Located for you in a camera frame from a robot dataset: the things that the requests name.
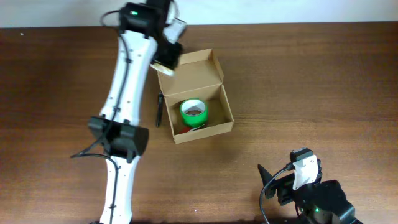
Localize yellow sticky note pad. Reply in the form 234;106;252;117
150;62;174;77

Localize brown cardboard box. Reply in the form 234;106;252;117
157;49;234;144

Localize green tape roll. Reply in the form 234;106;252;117
180;98;208;128

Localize orange black stapler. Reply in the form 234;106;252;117
179;124;206;134

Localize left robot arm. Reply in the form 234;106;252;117
76;1;187;224

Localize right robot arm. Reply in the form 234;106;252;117
257;147;361;224

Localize black pen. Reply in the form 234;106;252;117
155;91;164;128

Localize right black cable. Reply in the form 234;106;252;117
259;162;296;224

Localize black cable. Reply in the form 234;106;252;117
70;0;180;224
259;162;296;224

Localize left black cable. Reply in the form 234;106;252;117
70;0;180;224

